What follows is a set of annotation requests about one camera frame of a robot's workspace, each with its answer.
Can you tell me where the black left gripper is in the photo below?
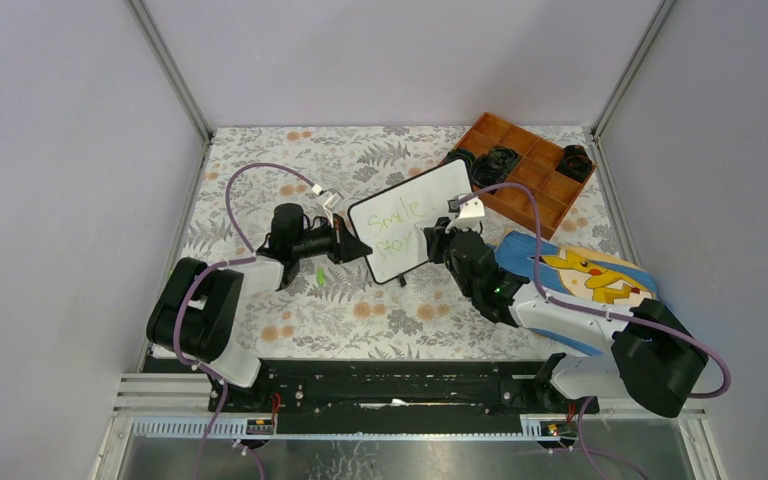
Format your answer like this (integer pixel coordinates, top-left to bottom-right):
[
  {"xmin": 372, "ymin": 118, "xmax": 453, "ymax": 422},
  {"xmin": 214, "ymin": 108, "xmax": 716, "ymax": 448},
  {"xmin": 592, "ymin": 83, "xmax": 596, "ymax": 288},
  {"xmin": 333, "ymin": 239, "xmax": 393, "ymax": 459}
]
[{"xmin": 293, "ymin": 213, "xmax": 372, "ymax": 265}]

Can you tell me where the white whiteboard black frame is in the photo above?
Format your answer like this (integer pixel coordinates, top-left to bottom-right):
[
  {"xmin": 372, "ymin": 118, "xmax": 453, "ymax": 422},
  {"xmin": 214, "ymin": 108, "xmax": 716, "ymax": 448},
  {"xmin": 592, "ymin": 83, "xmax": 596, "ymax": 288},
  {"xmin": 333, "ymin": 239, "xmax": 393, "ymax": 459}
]
[{"xmin": 347, "ymin": 160, "xmax": 472, "ymax": 284}]

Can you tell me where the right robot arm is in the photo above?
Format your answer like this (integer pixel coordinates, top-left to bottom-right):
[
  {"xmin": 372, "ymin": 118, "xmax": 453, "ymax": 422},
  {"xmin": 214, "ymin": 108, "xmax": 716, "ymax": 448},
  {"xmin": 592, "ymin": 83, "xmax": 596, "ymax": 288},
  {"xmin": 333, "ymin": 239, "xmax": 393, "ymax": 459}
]
[{"xmin": 423, "ymin": 218, "xmax": 710, "ymax": 418}]

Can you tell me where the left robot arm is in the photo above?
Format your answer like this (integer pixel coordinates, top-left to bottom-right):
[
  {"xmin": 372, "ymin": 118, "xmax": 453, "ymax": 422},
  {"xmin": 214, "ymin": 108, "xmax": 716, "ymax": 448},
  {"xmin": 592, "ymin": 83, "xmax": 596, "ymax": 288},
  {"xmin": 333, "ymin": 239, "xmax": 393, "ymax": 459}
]
[{"xmin": 146, "ymin": 203, "xmax": 372, "ymax": 411}]

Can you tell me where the black rings middle compartment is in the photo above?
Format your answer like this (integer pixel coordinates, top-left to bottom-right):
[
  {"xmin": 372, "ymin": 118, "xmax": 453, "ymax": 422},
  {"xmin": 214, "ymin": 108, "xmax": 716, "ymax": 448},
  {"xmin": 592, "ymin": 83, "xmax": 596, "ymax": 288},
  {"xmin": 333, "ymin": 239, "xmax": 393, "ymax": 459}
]
[{"xmin": 471, "ymin": 145, "xmax": 523, "ymax": 189}]

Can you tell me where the orange wooden compartment tray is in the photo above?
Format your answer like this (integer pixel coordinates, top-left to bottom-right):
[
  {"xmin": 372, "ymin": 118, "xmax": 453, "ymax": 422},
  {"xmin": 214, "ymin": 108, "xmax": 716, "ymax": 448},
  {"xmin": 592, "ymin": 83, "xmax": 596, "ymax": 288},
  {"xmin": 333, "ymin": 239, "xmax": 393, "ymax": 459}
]
[{"xmin": 442, "ymin": 112, "xmax": 596, "ymax": 240}]

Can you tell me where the floral tablecloth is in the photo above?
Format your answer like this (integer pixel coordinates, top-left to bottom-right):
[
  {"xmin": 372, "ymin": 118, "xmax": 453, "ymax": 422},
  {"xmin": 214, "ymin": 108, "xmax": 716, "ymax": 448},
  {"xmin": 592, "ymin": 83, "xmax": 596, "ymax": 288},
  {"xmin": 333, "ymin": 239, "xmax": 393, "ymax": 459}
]
[{"xmin": 152, "ymin": 125, "xmax": 624, "ymax": 362}]

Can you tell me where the black rings right compartment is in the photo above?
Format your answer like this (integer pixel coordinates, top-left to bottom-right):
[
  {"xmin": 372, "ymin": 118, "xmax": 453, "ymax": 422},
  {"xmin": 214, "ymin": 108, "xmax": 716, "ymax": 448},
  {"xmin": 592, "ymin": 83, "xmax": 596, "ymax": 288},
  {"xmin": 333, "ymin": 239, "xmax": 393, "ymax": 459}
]
[{"xmin": 555, "ymin": 144, "xmax": 593, "ymax": 184}]

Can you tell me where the blue Pikachu cloth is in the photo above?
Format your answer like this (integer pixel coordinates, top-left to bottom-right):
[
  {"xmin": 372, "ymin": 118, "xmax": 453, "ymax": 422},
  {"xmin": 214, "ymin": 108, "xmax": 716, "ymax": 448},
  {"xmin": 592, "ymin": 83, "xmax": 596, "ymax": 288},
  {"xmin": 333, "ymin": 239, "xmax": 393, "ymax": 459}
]
[{"xmin": 494, "ymin": 232, "xmax": 658, "ymax": 355}]

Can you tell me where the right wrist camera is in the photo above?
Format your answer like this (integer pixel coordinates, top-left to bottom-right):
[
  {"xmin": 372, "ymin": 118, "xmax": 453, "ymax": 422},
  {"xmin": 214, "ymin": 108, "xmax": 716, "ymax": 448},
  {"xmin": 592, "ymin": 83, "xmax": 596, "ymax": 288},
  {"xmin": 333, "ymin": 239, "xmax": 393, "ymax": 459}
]
[{"xmin": 446, "ymin": 195, "xmax": 486, "ymax": 231}]

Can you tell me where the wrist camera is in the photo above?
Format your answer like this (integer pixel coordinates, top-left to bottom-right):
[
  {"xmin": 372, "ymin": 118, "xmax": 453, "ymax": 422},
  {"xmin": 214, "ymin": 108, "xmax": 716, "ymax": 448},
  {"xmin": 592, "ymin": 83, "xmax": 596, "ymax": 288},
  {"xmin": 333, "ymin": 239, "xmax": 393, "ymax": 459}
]
[
  {"xmin": 311, "ymin": 184, "xmax": 343, "ymax": 228},
  {"xmin": 446, "ymin": 195, "xmax": 486, "ymax": 231}
]

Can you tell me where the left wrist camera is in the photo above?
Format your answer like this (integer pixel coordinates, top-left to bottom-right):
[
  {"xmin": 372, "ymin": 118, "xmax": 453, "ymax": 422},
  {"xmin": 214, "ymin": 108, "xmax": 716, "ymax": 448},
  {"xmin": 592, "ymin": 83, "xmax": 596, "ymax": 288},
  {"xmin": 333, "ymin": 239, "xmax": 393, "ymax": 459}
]
[{"xmin": 311, "ymin": 184, "xmax": 343, "ymax": 228}]

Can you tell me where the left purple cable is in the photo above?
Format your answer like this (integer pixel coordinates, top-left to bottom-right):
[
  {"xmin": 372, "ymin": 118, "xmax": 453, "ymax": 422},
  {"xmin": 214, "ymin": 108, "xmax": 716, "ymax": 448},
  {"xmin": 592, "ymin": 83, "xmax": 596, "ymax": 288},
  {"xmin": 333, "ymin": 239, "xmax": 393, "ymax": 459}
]
[{"xmin": 173, "ymin": 162, "xmax": 316, "ymax": 480}]

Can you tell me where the purple cable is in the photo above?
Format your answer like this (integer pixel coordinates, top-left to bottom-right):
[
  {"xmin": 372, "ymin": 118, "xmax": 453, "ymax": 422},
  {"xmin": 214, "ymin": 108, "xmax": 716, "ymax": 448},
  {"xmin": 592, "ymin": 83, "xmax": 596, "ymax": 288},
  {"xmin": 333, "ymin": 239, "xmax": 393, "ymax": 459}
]
[
  {"xmin": 173, "ymin": 162, "xmax": 316, "ymax": 480},
  {"xmin": 456, "ymin": 182, "xmax": 733, "ymax": 400}
]

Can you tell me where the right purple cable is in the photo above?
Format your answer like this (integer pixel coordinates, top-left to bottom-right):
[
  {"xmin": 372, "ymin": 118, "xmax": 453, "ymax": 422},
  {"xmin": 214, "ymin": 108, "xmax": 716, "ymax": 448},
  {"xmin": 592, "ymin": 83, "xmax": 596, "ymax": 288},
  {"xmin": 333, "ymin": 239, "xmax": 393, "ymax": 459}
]
[{"xmin": 456, "ymin": 182, "xmax": 733, "ymax": 400}]

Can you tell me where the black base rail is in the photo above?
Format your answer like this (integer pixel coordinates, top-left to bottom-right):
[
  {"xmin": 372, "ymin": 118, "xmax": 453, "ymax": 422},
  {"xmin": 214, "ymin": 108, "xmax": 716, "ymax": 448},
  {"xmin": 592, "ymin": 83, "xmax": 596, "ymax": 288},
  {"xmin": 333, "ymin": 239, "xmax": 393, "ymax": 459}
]
[{"xmin": 201, "ymin": 359, "xmax": 600, "ymax": 435}]

